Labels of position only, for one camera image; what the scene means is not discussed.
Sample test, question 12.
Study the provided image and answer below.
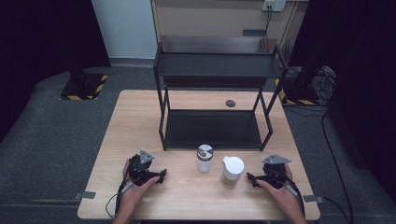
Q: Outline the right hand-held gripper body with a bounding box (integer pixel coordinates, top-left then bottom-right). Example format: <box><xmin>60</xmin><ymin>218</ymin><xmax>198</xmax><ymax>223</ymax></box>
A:
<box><xmin>260</xmin><ymin>153</ymin><xmax>292</xmax><ymax>189</ymax></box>

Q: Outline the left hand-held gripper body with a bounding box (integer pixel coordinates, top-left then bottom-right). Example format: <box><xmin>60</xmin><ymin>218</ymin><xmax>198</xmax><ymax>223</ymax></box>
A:
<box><xmin>127</xmin><ymin>149</ymin><xmax>161</xmax><ymax>187</ymax></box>

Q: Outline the white lidded jar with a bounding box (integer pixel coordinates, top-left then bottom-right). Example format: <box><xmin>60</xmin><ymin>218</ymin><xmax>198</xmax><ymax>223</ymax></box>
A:
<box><xmin>221</xmin><ymin>155</ymin><xmax>246</xmax><ymax>184</ymax></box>

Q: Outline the black metal two-tier shelf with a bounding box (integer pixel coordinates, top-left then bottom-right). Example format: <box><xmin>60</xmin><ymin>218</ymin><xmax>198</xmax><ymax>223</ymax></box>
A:
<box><xmin>152</xmin><ymin>41</ymin><xmax>290</xmax><ymax>152</ymax></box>

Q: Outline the person's right hand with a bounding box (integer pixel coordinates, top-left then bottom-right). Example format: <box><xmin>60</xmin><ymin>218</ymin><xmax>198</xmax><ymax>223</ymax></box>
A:
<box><xmin>256</xmin><ymin>163</ymin><xmax>301</xmax><ymax>214</ymax></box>

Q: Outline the black stand with striped base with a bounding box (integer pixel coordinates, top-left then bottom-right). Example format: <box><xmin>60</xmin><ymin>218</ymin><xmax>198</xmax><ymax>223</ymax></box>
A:
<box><xmin>59</xmin><ymin>52</ymin><xmax>109</xmax><ymax>102</ymax></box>
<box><xmin>274</xmin><ymin>59</ymin><xmax>328</xmax><ymax>106</ymax></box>

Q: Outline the dark curtain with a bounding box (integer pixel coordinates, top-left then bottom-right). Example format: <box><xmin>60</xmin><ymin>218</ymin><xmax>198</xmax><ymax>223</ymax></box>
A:
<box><xmin>0</xmin><ymin>0</ymin><xmax>112</xmax><ymax>143</ymax></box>
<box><xmin>288</xmin><ymin>0</ymin><xmax>396</xmax><ymax>203</ymax></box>

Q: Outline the right hand-held gripper cable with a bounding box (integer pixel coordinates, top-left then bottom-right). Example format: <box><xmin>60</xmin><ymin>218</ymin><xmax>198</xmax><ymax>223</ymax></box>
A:
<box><xmin>274</xmin><ymin>169</ymin><xmax>306</xmax><ymax>218</ymax></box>

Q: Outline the hand-held gripper cable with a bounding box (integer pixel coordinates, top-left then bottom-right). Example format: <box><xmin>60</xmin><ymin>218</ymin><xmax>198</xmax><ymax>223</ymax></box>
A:
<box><xmin>105</xmin><ymin>181</ymin><xmax>134</xmax><ymax>219</ymax></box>
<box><xmin>274</xmin><ymin>169</ymin><xmax>306</xmax><ymax>218</ymax></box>

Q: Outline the left hand-held gripper cable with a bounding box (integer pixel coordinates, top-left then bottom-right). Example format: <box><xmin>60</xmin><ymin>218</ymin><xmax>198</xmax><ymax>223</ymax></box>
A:
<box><xmin>105</xmin><ymin>181</ymin><xmax>134</xmax><ymax>219</ymax></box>

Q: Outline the grey table edge bracket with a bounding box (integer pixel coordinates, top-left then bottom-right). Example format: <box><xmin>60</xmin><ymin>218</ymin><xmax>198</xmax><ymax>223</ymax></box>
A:
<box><xmin>303</xmin><ymin>194</ymin><xmax>325</xmax><ymax>204</ymax></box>
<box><xmin>73</xmin><ymin>190</ymin><xmax>97</xmax><ymax>201</ymax></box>

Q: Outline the black floor cable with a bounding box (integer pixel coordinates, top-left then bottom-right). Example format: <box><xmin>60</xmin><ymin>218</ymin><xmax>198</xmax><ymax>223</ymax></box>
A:
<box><xmin>321</xmin><ymin>109</ymin><xmax>355</xmax><ymax>224</ymax></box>

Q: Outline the tangle of black cables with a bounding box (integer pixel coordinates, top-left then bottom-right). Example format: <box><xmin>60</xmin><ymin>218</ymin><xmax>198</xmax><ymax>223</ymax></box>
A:
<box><xmin>311</xmin><ymin>65</ymin><xmax>338</xmax><ymax>105</ymax></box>

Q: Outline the black outlet cable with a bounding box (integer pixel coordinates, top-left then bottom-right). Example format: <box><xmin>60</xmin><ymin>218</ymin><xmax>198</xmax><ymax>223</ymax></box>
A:
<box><xmin>262</xmin><ymin>6</ymin><xmax>274</xmax><ymax>53</ymax></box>

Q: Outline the white wall outlet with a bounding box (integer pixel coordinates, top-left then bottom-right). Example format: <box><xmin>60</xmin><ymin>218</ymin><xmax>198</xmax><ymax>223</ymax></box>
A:
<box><xmin>262</xmin><ymin>0</ymin><xmax>287</xmax><ymax>13</ymax></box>

